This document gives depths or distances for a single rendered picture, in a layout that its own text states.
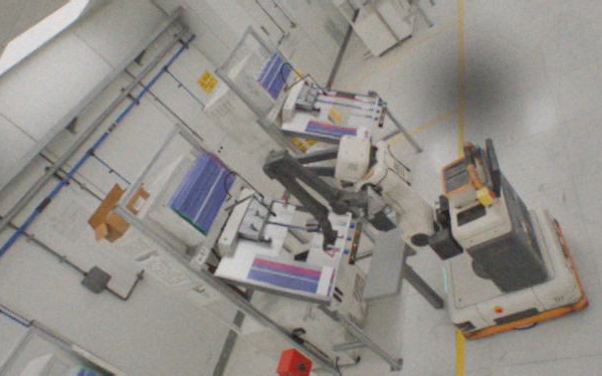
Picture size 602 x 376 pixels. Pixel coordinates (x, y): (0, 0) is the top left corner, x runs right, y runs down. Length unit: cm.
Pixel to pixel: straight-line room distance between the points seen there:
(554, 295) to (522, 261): 27
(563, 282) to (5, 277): 352
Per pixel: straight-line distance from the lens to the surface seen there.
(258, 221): 294
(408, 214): 236
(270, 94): 374
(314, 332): 301
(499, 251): 234
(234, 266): 281
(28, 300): 384
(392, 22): 697
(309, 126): 372
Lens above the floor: 227
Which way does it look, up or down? 24 degrees down
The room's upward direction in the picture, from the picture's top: 46 degrees counter-clockwise
